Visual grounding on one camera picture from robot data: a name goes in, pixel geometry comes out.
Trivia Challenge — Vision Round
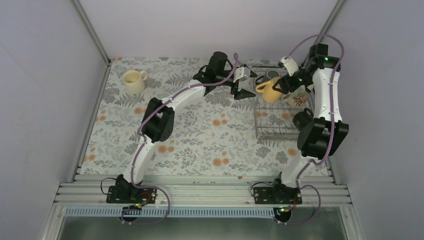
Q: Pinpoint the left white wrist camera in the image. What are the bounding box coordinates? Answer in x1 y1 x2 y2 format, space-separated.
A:
232 66 249 83

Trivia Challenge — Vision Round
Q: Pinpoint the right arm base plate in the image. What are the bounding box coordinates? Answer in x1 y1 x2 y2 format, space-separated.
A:
253 186 303 205

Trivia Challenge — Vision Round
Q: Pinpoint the white slotted cable duct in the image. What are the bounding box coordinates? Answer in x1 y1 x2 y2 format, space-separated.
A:
63 206 275 219

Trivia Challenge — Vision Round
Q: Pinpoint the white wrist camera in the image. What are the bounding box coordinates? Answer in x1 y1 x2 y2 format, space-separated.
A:
278 56 299 77
232 66 249 83

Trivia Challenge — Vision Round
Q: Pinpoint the yellow mug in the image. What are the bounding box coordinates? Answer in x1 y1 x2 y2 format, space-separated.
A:
255 77 283 104

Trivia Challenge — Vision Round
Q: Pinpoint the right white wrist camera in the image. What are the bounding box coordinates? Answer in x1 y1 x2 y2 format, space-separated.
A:
278 56 299 77

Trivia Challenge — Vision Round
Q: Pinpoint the dark green mug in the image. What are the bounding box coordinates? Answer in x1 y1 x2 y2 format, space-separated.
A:
255 69 282 85

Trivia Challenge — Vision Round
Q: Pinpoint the cream ribbed mug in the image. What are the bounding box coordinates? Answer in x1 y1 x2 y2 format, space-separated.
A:
122 70 149 94

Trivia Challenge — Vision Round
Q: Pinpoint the wire dish rack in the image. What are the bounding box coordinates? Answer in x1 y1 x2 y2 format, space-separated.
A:
250 65 316 142

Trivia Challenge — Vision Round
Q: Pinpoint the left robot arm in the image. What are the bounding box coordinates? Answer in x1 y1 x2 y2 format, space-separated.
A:
108 51 257 203

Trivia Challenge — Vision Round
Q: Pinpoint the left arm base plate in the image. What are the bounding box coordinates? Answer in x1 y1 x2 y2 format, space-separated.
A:
106 186 157 205

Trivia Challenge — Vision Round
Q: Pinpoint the aluminium mounting rail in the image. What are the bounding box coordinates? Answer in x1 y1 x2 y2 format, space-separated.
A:
53 182 353 207

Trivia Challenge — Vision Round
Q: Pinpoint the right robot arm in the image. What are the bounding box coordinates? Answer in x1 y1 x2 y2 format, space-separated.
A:
270 43 349 204

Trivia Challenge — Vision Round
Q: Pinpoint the floral white mug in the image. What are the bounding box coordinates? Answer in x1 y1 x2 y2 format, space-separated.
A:
282 85 310 108

